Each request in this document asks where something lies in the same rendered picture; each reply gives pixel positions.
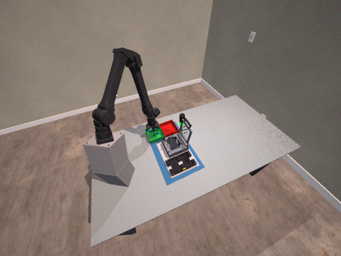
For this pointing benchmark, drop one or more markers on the green open-top bin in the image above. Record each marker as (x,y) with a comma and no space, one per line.
(155,138)

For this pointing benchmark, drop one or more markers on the red bin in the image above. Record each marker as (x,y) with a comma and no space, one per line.
(168,128)

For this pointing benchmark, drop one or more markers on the green circuit board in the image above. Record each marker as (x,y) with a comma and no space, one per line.
(154,132)

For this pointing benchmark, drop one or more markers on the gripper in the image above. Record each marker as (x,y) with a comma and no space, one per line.
(153,125)

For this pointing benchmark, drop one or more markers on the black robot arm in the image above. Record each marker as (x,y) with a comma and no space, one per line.
(104,115)

